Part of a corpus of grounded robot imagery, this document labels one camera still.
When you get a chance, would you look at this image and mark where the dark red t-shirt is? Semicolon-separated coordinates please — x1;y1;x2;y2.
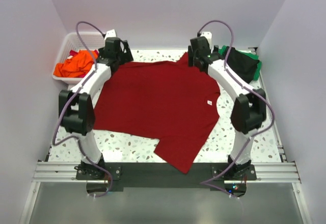
94;53;221;174

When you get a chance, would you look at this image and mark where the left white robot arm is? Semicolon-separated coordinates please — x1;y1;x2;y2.
52;37;133;171

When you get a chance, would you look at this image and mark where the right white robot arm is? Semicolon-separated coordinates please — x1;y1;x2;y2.
188;36;266;174

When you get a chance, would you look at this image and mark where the folded green t-shirt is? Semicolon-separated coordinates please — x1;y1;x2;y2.
215;45;263;81

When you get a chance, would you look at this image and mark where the white plastic laundry basket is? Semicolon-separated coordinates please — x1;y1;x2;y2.
52;32;104;85

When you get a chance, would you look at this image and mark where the orange t-shirt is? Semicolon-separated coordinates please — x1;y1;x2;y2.
53;50;94;78

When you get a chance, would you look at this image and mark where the folded black t-shirt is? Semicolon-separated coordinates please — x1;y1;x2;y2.
224;46;260;84

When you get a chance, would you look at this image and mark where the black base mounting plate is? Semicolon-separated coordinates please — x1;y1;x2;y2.
74;162;257;193

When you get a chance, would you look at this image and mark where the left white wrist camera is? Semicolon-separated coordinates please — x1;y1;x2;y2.
103;29;117;40

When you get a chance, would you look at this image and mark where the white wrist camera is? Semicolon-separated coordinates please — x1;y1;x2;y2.
200;32;212;49
103;29;117;40

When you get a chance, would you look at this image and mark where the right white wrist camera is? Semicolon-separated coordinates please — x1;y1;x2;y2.
200;32;212;49

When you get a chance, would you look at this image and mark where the aluminium extrusion rail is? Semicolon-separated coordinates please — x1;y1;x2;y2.
32;161;300;183

